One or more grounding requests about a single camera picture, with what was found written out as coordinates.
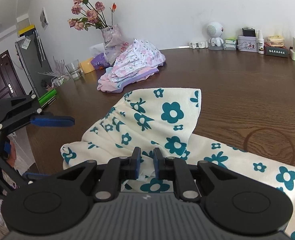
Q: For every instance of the flower vase with roses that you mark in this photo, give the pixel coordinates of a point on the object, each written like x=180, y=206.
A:
x=88, y=15

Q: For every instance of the pastel pink blue clothes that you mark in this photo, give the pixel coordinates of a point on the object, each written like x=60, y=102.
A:
x=105, y=83

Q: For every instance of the floral tin box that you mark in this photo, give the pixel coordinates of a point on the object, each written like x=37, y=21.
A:
x=247, y=43

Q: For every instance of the white clip row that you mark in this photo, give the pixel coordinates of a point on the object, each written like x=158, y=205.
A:
x=198, y=45

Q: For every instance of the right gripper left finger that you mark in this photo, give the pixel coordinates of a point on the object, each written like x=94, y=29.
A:
x=103, y=182

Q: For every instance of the dark red gift box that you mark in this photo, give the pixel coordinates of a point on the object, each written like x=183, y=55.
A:
x=276, y=51

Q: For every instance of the pink floral folded clothes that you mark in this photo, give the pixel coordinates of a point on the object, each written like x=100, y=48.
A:
x=139, y=55

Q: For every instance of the white round robot toy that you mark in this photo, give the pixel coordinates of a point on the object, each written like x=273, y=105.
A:
x=214, y=31

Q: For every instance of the green tube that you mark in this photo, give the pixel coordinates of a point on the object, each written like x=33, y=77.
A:
x=47, y=97

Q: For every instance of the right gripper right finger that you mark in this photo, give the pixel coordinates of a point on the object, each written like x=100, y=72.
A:
x=190, y=182

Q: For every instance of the yellow cake box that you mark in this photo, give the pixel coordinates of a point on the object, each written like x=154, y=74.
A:
x=275, y=41

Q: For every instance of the cream teal flower garment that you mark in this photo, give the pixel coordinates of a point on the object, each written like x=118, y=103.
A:
x=166, y=118

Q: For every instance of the grey refrigerator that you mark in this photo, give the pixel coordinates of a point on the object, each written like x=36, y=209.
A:
x=32, y=57

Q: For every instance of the clear glass cup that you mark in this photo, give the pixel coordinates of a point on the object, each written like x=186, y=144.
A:
x=74, y=70

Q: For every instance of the clear plastic bag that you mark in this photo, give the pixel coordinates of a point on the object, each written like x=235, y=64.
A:
x=109, y=53

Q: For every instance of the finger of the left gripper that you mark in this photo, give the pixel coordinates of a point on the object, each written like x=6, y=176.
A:
x=12, y=184
x=21, y=111

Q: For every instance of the black device on tin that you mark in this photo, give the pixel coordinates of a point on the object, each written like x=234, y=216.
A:
x=249, y=32

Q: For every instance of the dark brown door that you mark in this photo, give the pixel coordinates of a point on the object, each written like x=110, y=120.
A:
x=10, y=85

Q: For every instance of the green white small boxes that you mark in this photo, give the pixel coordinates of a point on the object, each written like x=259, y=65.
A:
x=230, y=44

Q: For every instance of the white spray bottle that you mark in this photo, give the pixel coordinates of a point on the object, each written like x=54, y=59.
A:
x=260, y=42

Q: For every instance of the purple tissue pack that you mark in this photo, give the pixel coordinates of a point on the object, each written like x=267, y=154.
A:
x=99, y=62

